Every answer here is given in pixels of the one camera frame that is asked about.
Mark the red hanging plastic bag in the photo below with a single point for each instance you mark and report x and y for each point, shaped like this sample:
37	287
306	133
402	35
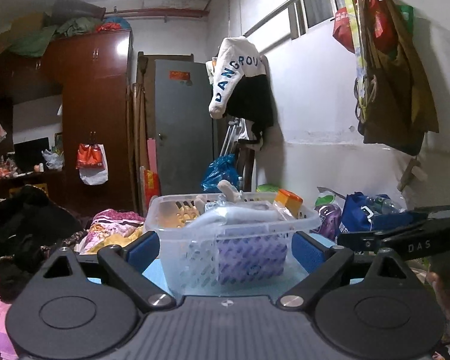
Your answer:
342	31

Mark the clear plastic basket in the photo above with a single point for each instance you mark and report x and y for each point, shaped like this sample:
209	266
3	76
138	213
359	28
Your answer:
188	237

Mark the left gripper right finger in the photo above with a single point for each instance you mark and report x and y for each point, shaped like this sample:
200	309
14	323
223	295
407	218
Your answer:
325	266

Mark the pink floral blanket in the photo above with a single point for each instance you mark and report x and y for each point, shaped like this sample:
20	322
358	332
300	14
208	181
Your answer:
111	227

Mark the grey metal door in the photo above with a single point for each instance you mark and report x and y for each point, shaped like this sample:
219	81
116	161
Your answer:
185	137

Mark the blue plastic bag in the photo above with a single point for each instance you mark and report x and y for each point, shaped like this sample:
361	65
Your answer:
222	168

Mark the brown hanging tote bag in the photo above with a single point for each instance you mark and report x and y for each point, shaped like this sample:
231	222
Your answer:
397	108

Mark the orange capped bottle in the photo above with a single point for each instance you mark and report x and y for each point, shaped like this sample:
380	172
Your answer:
290	201

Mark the black clothing pile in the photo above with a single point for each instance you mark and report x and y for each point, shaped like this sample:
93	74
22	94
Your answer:
32	227

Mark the purple snack bag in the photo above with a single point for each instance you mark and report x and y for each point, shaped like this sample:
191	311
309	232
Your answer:
330	216

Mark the green yellow box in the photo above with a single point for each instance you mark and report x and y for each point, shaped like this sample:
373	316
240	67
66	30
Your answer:
267	188

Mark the purple tissue box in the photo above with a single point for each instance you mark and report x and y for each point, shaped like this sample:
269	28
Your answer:
253	258

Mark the blue shopping bag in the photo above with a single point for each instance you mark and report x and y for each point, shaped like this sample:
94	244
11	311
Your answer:
363	213

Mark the white black hanging jacket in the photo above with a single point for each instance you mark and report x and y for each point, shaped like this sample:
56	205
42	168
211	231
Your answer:
241	89

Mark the orange white hanging bag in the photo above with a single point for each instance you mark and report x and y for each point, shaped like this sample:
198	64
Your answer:
92	164

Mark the white plush bunny toy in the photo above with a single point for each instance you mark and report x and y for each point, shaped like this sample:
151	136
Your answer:
232	194

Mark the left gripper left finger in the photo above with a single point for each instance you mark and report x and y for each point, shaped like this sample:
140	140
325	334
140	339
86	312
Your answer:
124	269

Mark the dark red wooden wardrobe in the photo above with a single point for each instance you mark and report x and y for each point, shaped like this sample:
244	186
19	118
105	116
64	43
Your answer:
91	73

